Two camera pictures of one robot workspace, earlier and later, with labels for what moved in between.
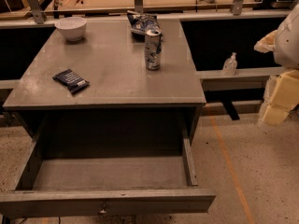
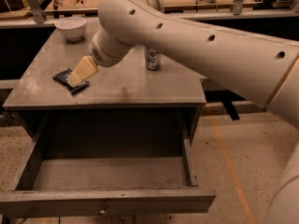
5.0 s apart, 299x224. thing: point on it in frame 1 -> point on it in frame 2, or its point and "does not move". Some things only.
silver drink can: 152,49 does not move
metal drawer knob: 103,211 does not move
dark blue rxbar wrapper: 71,80 does not move
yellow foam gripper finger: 281,96 -> 105,51
